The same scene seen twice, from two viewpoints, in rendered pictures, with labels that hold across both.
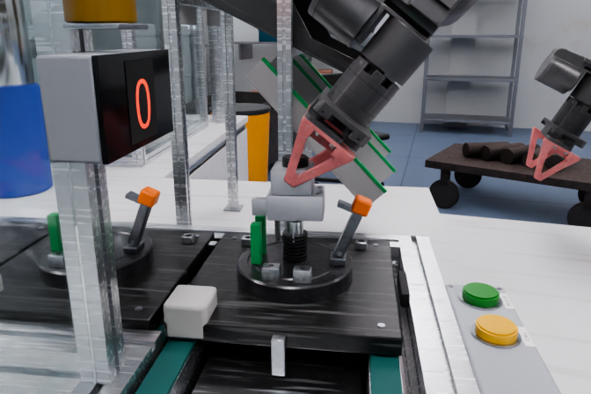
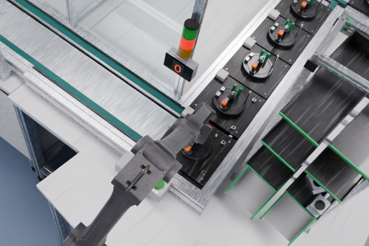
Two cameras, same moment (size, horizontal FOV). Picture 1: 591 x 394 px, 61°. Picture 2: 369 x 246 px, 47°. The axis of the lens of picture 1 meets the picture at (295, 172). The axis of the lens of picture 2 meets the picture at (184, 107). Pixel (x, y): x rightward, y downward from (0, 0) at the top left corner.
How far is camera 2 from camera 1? 1.57 m
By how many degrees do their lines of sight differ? 84
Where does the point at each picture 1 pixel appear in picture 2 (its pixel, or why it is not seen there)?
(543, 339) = (156, 230)
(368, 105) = not seen: hidden behind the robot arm
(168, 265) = (217, 117)
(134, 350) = (182, 101)
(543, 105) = not seen: outside the picture
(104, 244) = (180, 80)
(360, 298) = not seen: hidden behind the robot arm
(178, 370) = (173, 109)
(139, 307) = (196, 104)
